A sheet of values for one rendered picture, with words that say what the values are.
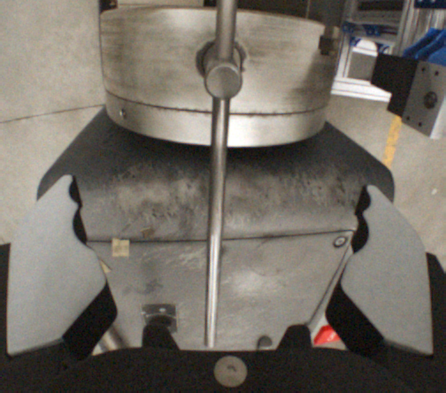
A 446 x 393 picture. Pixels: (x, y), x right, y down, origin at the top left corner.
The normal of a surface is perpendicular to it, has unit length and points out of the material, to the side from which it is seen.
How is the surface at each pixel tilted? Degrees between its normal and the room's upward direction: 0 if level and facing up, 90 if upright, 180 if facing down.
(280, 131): 16
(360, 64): 0
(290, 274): 0
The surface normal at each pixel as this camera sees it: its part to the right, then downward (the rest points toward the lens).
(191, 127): -0.14, 0.49
